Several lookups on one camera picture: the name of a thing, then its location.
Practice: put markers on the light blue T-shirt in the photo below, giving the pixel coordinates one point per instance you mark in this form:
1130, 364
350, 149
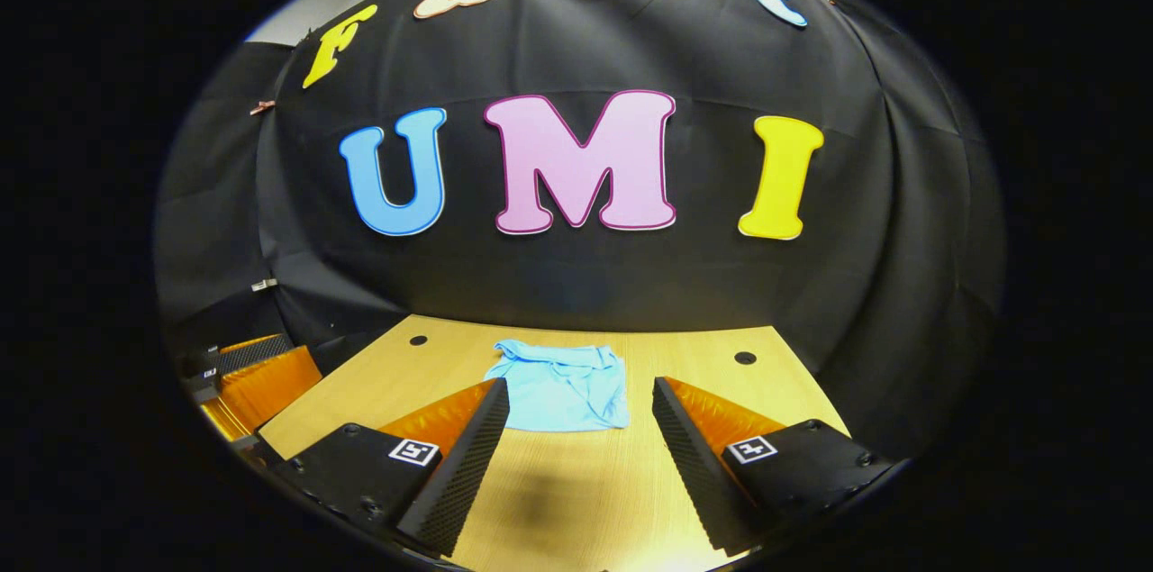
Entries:
563, 392

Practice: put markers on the white cloth clip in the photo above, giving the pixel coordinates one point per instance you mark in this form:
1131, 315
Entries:
264, 285

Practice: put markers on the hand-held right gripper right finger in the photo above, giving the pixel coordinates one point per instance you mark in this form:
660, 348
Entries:
694, 464

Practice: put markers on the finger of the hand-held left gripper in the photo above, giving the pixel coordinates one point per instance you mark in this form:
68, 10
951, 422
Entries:
270, 383

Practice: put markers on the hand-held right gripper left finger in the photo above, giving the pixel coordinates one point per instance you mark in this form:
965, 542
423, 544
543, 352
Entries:
468, 464

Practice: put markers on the black backdrop cloth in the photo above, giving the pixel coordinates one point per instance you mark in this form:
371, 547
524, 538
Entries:
630, 284

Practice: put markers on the copper cloth clip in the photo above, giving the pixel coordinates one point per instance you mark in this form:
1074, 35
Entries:
262, 107

